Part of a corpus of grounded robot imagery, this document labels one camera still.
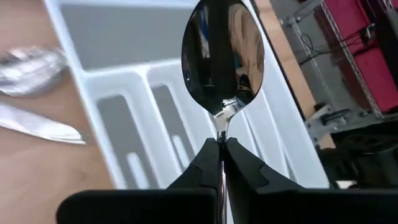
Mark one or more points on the red storage bin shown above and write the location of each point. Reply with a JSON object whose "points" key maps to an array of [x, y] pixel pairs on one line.
{"points": [[373, 71]]}

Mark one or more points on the silver table knife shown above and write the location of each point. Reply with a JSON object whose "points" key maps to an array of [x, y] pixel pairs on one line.
{"points": [[40, 126]]}

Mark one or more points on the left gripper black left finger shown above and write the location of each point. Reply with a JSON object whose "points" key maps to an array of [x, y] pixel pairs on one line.
{"points": [[199, 174]]}

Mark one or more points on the white plastic cutlery tray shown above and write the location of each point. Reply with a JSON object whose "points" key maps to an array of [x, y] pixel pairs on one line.
{"points": [[124, 40]]}

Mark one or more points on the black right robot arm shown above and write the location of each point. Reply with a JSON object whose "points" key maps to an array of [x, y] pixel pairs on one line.
{"points": [[367, 155]]}

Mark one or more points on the silver spoon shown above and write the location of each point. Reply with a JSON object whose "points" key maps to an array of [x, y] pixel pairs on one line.
{"points": [[222, 62], [31, 71]]}

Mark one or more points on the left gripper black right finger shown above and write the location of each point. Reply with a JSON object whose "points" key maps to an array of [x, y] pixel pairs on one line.
{"points": [[248, 180]]}

